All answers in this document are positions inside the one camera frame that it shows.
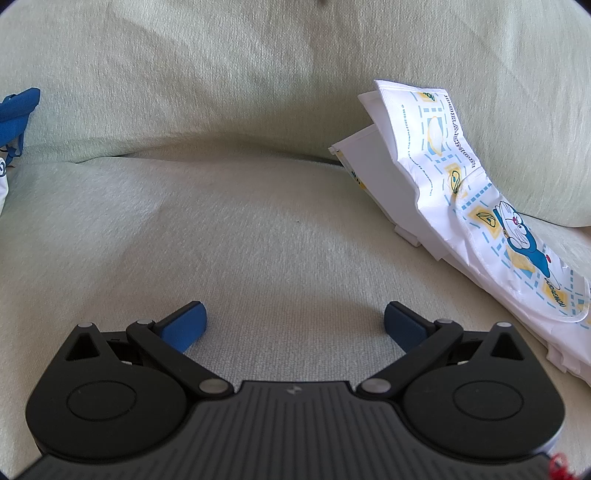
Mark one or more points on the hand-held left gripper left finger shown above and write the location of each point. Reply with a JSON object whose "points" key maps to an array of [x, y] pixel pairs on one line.
{"points": [[184, 325]]}

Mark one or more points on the cream sofa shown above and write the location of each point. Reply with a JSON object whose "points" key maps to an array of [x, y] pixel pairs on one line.
{"points": [[277, 207]]}

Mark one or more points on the white cartoon print shopping bag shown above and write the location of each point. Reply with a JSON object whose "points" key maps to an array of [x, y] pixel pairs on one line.
{"points": [[434, 203]]}

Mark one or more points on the blue shopping bag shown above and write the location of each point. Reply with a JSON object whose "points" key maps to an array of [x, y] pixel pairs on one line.
{"points": [[16, 115]]}

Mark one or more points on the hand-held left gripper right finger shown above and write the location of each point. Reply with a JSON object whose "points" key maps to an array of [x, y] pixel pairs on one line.
{"points": [[406, 325]]}

